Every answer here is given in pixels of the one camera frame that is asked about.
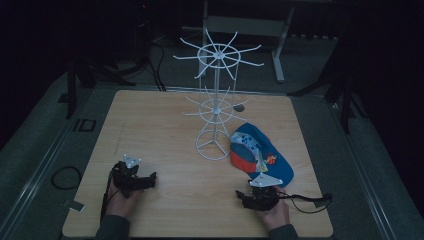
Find blue and orange cap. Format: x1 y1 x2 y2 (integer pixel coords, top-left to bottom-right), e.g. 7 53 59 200
229 122 295 188

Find person's right hand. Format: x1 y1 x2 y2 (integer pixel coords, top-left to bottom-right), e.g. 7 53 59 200
258 185 291 232

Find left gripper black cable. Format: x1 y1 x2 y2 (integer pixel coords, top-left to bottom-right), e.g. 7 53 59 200
99 171 117 225

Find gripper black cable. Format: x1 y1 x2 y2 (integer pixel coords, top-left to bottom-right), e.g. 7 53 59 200
99 171 117 225
277 192 334 215

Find black floor cables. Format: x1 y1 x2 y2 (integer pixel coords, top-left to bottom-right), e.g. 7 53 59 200
145 36 168 93

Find person's left hand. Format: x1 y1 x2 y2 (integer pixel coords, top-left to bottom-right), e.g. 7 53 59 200
105 181 144 220

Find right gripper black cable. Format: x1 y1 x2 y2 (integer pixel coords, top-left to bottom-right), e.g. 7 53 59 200
277 192 334 215

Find black tripod stand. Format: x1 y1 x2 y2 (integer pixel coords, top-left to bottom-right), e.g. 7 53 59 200
64 54 137 120
287 64 369 135

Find black cable loop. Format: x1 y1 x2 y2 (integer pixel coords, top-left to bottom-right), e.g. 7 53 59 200
50 165 84 191

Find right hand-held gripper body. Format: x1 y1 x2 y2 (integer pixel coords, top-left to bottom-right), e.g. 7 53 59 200
247 172 284 212

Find white wire rack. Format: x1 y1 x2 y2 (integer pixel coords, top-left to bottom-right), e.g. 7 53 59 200
172 28 265 162

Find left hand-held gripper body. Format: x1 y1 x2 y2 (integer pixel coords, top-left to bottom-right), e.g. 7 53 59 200
111 153 150 199

